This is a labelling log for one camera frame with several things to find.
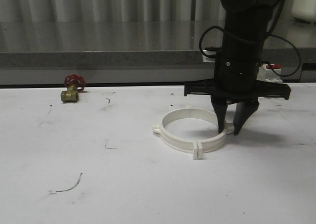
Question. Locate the brass valve red handwheel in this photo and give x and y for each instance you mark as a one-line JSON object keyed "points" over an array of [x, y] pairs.
{"points": [[74, 84]]}

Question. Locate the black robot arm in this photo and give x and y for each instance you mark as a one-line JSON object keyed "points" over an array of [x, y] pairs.
{"points": [[247, 25]]}

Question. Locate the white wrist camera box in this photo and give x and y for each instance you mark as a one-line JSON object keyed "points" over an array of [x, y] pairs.
{"points": [[209, 54]]}

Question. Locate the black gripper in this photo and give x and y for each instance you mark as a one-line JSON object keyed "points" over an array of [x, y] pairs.
{"points": [[237, 81]]}

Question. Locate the white half pipe clamp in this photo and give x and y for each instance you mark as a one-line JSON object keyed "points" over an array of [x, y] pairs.
{"points": [[173, 141], [212, 142]]}

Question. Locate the grey stone counter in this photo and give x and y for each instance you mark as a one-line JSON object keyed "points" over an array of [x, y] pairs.
{"points": [[44, 53]]}

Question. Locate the white container background right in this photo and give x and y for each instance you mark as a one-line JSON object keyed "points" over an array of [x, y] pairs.
{"points": [[304, 10]]}

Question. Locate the white circuit breaker red switch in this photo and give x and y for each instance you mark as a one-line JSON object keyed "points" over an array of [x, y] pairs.
{"points": [[266, 74]]}

